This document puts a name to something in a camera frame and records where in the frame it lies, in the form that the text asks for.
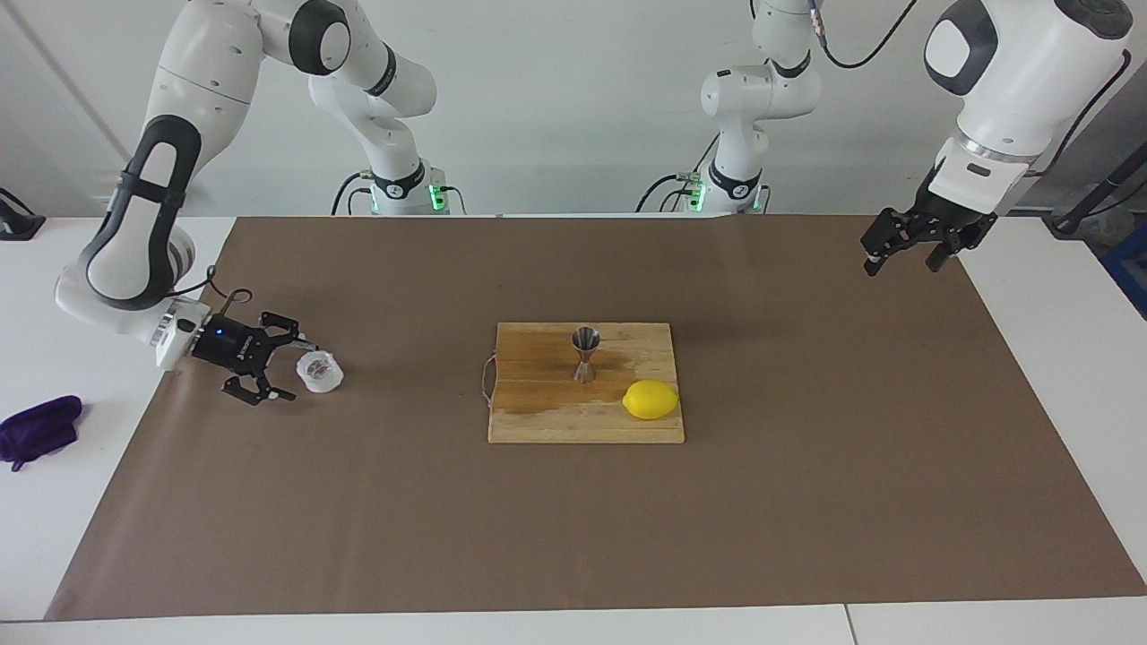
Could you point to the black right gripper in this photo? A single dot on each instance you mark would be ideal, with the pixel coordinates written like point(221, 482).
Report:
point(233, 348)

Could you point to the yellow lemon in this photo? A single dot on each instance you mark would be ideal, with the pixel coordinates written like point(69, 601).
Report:
point(650, 399)

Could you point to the black stand pole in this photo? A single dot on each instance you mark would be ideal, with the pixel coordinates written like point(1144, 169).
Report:
point(1071, 219)

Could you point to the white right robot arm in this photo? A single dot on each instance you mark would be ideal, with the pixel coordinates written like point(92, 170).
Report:
point(206, 72)

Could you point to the brown paper table mat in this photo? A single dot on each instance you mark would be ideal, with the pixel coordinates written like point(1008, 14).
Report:
point(573, 520)

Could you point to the purple cloth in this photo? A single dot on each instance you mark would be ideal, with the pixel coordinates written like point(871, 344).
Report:
point(40, 430)

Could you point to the steel double jigger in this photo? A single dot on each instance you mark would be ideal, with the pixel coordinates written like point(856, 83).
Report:
point(586, 340)

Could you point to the clear plastic cup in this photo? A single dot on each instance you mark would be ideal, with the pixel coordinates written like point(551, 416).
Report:
point(323, 376)

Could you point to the wooden cutting board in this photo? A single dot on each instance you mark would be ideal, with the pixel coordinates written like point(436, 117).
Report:
point(538, 421)

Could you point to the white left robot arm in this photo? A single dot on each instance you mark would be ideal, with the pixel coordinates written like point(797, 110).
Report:
point(1030, 81)

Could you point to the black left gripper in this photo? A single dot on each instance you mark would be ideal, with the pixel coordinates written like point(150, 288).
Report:
point(950, 226)

